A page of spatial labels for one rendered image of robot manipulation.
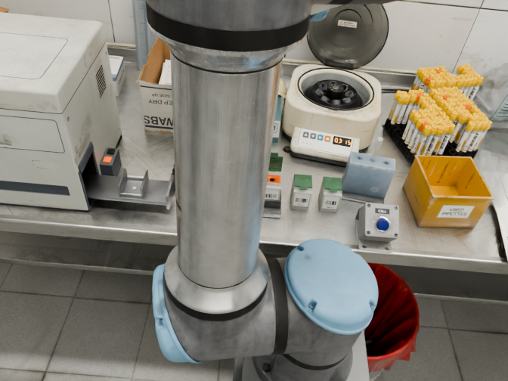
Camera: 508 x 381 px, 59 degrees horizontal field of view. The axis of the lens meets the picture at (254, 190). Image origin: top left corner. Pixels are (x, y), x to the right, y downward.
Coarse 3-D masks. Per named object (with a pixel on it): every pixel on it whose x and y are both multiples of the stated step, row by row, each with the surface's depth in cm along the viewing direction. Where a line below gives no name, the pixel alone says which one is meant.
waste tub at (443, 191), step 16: (416, 160) 102; (432, 160) 103; (448, 160) 103; (464, 160) 103; (416, 176) 102; (432, 176) 107; (448, 176) 107; (464, 176) 105; (480, 176) 98; (416, 192) 101; (432, 192) 94; (448, 192) 108; (464, 192) 105; (480, 192) 98; (416, 208) 101; (432, 208) 96; (448, 208) 96; (464, 208) 96; (480, 208) 96; (432, 224) 99; (448, 224) 99; (464, 224) 100
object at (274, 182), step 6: (270, 174) 97; (276, 174) 98; (270, 180) 97; (276, 180) 96; (270, 186) 96; (276, 186) 96; (270, 192) 96; (276, 192) 96; (270, 198) 98; (276, 198) 97
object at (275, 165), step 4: (272, 152) 96; (272, 156) 96; (276, 156) 96; (280, 156) 96; (272, 160) 97; (276, 160) 96; (280, 160) 96; (272, 164) 97; (276, 164) 97; (280, 164) 97; (268, 168) 98; (272, 168) 98; (276, 168) 98; (280, 168) 98
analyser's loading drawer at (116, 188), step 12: (84, 180) 97; (96, 180) 97; (108, 180) 98; (120, 180) 94; (132, 180) 98; (144, 180) 94; (156, 180) 99; (96, 192) 95; (108, 192) 95; (120, 192) 94; (132, 192) 96; (144, 192) 95; (156, 192) 96; (168, 192) 94; (168, 204) 95
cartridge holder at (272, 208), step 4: (280, 192) 99; (280, 196) 99; (268, 200) 97; (272, 200) 98; (276, 200) 98; (280, 200) 98; (264, 204) 98; (268, 204) 98; (272, 204) 98; (276, 204) 98; (280, 204) 98; (264, 208) 99; (268, 208) 99; (272, 208) 99; (276, 208) 99; (280, 208) 99; (264, 212) 98; (268, 212) 98; (272, 212) 98; (276, 212) 98; (280, 212) 98; (264, 216) 98; (268, 216) 98; (272, 216) 98; (276, 216) 98; (280, 216) 98
